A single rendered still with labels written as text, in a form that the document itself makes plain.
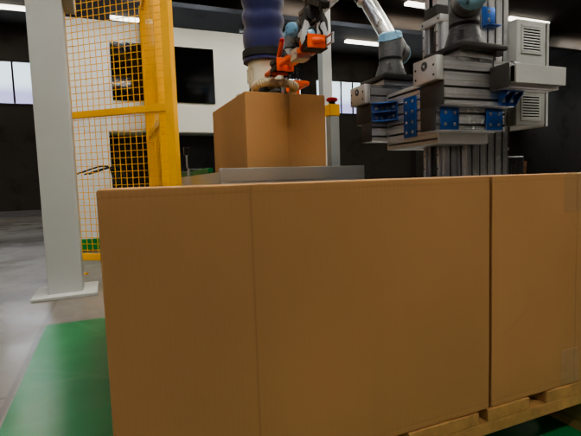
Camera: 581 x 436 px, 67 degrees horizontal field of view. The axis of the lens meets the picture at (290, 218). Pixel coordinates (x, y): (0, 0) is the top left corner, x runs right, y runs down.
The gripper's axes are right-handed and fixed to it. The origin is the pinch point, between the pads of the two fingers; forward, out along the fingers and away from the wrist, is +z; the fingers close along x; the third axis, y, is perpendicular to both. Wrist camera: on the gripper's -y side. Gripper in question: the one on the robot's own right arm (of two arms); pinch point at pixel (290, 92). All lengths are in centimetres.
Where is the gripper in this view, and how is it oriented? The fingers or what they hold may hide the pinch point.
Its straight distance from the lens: 274.7
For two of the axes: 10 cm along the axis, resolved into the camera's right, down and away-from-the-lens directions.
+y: 3.7, 0.7, -9.3
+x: 9.3, -0.6, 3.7
